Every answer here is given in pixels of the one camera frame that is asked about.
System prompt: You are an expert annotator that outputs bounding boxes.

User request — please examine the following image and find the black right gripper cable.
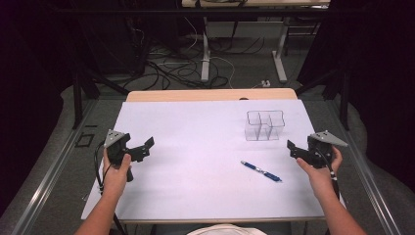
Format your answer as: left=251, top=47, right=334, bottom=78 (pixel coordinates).
left=313, top=147, right=343, bottom=205

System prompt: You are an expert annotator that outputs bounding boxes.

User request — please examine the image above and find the person's left hand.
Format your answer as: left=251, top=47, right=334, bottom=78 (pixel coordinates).
left=102, top=148, right=133, bottom=198

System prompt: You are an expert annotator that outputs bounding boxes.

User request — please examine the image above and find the person's white shirt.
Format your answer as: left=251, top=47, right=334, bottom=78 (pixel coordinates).
left=186, top=223, right=267, bottom=235

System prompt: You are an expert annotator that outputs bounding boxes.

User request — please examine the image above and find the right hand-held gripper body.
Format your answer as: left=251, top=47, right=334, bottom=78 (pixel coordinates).
left=306, top=130, right=348, bottom=169

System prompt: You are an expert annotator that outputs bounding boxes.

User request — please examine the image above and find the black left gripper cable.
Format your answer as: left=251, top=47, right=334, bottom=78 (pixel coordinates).
left=93, top=141, right=129, bottom=235

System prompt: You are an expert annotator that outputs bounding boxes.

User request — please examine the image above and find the blue pen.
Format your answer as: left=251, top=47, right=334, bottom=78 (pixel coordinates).
left=240, top=160, right=283, bottom=183

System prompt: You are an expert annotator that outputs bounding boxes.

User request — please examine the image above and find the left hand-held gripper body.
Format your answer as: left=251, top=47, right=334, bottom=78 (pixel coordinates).
left=103, top=129, right=135, bottom=183

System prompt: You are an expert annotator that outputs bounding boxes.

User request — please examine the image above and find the white table sheet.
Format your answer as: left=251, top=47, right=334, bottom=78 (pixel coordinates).
left=80, top=99, right=347, bottom=221

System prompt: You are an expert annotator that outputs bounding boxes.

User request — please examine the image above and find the tangle of floor cables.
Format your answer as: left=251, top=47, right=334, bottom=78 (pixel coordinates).
left=120, top=16, right=266, bottom=92

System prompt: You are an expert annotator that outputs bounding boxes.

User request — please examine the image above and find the metal floor rail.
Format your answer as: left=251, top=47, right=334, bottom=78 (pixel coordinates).
left=326, top=99, right=403, bottom=235
left=11, top=99, right=99, bottom=235

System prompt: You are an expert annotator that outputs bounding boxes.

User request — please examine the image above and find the clear plastic organizer box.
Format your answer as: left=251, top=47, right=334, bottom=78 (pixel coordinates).
left=244, top=110, right=286, bottom=142

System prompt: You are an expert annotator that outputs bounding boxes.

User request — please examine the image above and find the dark curtain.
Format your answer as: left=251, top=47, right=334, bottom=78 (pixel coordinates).
left=0, top=0, right=79, bottom=216
left=298, top=0, right=415, bottom=194

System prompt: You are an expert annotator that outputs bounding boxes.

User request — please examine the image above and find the wooden table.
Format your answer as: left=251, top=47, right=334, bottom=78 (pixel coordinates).
left=116, top=87, right=327, bottom=226

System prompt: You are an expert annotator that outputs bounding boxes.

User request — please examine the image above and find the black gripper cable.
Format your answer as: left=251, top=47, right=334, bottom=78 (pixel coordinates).
left=93, top=141, right=129, bottom=235
left=313, top=147, right=343, bottom=205

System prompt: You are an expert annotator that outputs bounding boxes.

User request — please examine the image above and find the person's right hand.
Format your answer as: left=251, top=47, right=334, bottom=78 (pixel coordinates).
left=296, top=146, right=344, bottom=201

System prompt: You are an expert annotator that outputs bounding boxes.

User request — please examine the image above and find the black metal stand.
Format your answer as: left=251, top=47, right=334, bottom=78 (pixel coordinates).
left=295, top=67, right=351, bottom=132
left=70, top=62, right=131, bottom=131

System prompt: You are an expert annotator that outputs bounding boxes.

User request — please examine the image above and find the white-legged desk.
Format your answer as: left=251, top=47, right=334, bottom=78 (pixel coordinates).
left=181, top=0, right=331, bottom=84

